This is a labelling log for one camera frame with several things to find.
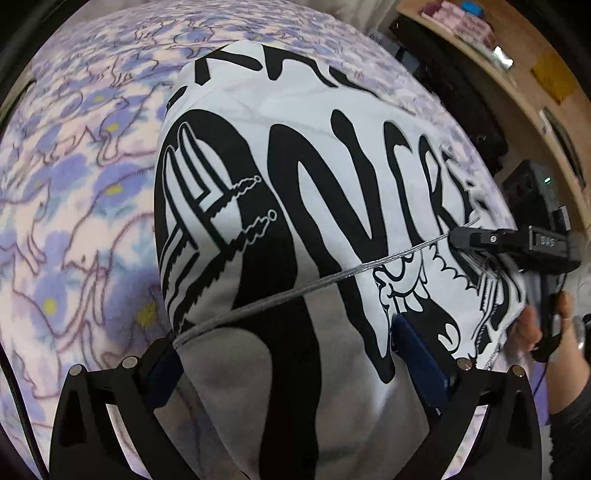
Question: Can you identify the person's right hand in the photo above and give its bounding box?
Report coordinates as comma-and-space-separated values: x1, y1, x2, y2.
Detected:
515, 291, 591, 370

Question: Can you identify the purple floral fleece blanket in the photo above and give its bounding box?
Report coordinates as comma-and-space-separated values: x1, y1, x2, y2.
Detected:
0, 0, 518, 480

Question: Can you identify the black device with green light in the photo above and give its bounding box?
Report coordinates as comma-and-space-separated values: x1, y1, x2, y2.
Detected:
502, 161, 570, 219

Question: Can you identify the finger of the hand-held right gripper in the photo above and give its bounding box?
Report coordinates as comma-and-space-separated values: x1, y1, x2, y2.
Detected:
449, 225, 520, 256

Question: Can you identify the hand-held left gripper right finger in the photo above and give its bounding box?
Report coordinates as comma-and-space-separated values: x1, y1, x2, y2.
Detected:
392, 316, 543, 480

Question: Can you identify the black cable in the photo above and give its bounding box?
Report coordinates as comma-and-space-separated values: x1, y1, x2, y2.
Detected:
0, 344, 49, 480

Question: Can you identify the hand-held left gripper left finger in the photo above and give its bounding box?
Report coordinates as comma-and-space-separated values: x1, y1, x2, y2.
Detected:
48, 337, 199, 480

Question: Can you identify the white black graffiti print jacket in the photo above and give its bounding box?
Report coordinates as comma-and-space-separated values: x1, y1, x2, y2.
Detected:
152, 39, 531, 480

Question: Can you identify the yellow packet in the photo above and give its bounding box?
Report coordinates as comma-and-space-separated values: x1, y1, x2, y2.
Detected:
531, 53, 578, 104

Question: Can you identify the wooden shelf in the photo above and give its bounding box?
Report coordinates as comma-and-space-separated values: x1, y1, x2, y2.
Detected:
397, 0, 591, 222

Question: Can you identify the stack of pink boxes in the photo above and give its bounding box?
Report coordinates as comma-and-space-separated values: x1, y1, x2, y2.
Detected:
422, 0, 498, 48

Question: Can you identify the person's right forearm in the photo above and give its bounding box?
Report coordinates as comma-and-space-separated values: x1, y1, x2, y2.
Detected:
547, 318, 591, 480

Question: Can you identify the black bag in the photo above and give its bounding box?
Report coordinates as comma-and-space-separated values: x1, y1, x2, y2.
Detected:
390, 18, 509, 172

